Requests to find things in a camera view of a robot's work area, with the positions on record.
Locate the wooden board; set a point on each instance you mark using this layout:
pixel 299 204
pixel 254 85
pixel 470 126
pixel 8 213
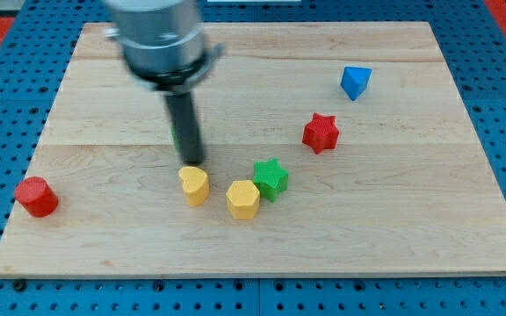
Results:
pixel 407 192

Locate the blue triangle block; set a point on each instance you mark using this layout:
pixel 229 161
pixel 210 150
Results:
pixel 354 81

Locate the red cylinder block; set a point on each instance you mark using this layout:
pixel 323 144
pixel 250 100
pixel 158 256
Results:
pixel 36 196

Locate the yellow heart block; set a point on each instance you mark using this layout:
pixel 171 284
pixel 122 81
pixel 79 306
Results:
pixel 195 185

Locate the red star block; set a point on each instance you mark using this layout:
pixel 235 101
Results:
pixel 320 133

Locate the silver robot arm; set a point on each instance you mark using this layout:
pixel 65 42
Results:
pixel 163 43

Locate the green star block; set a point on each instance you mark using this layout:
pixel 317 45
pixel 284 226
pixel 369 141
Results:
pixel 270 178

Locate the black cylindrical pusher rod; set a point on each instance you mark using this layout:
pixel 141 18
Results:
pixel 185 128

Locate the yellow hexagon block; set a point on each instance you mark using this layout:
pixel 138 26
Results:
pixel 243 199

